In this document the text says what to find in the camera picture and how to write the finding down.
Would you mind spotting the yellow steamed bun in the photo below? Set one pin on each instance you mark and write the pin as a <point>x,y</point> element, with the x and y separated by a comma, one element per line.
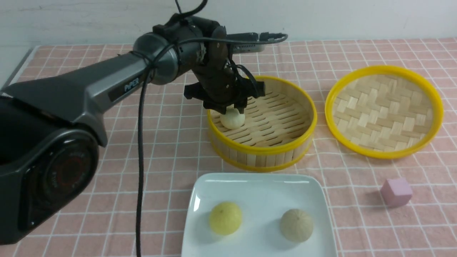
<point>225,218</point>

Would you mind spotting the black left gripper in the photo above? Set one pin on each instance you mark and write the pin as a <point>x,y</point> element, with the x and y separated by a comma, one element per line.
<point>219,83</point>

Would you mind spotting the white square plate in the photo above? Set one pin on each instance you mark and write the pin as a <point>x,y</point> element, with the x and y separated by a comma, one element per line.
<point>263,199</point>

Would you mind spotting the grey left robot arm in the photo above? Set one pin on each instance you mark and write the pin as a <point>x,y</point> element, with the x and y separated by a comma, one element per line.
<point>51,128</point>

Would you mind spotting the woven bamboo steamer lid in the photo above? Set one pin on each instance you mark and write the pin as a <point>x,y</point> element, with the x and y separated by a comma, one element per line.
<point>384,112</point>

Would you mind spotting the bamboo steamer basket yellow rim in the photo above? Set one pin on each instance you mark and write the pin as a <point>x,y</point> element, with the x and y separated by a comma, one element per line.
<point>277,132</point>

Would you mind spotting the pink cube block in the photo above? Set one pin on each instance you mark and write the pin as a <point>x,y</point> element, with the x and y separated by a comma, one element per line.
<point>396,192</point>

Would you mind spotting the white steamed bun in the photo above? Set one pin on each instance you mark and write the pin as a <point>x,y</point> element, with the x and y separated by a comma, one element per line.
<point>296,225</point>
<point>232,119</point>

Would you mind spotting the pink checkered tablecloth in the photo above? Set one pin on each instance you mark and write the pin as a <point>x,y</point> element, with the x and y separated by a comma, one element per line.
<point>101,221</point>

